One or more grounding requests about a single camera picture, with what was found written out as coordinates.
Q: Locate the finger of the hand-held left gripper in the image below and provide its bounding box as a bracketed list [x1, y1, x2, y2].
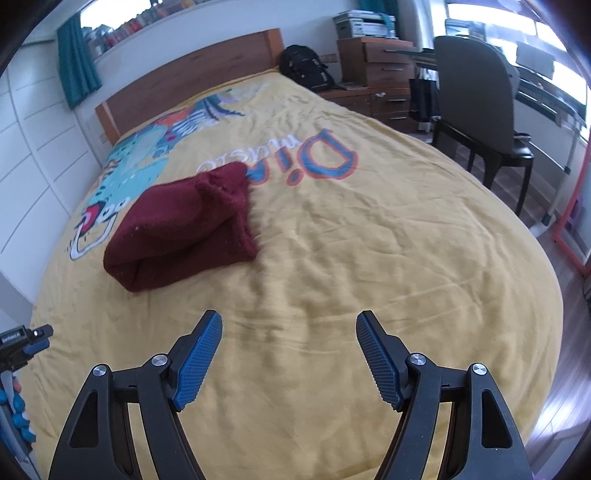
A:
[25, 324, 54, 356]

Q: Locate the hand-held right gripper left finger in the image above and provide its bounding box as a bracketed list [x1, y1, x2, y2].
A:
[48, 310, 223, 480]

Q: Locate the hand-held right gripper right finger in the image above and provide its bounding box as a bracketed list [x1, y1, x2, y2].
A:
[355, 310, 527, 480]

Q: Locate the maroon knitted sweater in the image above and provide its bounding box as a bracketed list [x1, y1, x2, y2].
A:
[102, 161, 258, 294]

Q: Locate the yellow printed bedspread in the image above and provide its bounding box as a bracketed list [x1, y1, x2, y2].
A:
[21, 69, 564, 480]

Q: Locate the white wardrobe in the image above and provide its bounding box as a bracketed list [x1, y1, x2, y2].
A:
[0, 78, 112, 305]

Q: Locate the low wooden drawer cabinet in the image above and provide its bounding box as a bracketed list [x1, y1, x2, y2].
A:
[318, 85, 414, 134]

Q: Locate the black hanging bag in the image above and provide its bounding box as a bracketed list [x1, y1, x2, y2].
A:
[409, 76, 439, 134]

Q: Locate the grey chair with black legs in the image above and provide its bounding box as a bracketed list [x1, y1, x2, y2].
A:
[431, 35, 536, 217]

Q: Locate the wooden headboard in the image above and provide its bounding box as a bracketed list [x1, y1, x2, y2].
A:
[95, 28, 284, 148]

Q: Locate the tall wooden drawer chest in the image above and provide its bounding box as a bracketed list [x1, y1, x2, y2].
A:
[336, 38, 416, 88]

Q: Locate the black backpack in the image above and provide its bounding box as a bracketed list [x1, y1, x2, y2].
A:
[279, 45, 345, 90]

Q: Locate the glass desk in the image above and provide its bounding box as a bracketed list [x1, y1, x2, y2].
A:
[402, 46, 591, 227]

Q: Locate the row of books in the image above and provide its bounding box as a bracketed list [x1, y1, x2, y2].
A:
[92, 0, 185, 51]

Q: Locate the stack of storage boxes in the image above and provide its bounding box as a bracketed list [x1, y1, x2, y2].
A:
[332, 10, 398, 40]

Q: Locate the orange frame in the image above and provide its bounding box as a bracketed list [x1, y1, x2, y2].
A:
[551, 138, 591, 273]

